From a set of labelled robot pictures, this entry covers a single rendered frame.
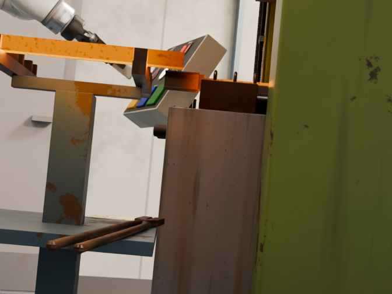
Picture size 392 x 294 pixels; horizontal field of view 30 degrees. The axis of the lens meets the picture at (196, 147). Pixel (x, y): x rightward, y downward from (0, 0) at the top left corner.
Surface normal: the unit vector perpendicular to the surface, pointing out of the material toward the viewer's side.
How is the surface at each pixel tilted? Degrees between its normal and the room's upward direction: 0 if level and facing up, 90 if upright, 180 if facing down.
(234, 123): 90
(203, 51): 90
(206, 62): 90
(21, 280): 90
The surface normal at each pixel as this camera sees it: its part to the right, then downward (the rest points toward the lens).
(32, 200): 0.25, -0.02
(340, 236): -0.05, -0.04
